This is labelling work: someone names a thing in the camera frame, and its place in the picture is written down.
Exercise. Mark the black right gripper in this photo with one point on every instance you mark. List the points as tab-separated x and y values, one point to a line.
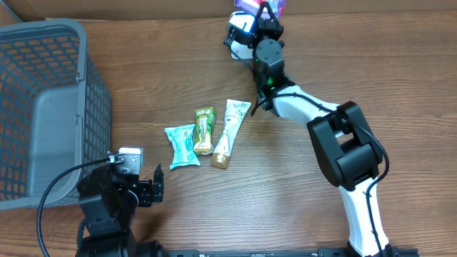
273	31

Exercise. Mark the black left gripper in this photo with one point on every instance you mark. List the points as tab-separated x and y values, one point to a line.
158	185

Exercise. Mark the purple pad package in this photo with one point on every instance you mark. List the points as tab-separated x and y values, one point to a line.
252	6

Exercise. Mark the teal snack packet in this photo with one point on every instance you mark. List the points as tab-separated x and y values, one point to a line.
182	141

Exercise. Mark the green snack packet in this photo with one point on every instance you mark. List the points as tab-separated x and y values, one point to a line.
205	121

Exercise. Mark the white tube gold cap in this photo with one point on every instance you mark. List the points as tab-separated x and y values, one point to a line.
234	115

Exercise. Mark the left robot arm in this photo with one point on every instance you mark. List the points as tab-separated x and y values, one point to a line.
109	199

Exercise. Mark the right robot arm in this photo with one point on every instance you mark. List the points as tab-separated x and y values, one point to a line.
347	152

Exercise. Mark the white barcode scanner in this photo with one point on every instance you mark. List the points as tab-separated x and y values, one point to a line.
239	50

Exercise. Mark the grey plastic mesh basket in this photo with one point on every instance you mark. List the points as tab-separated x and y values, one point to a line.
55	113

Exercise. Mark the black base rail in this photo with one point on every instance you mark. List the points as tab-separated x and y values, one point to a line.
322	252

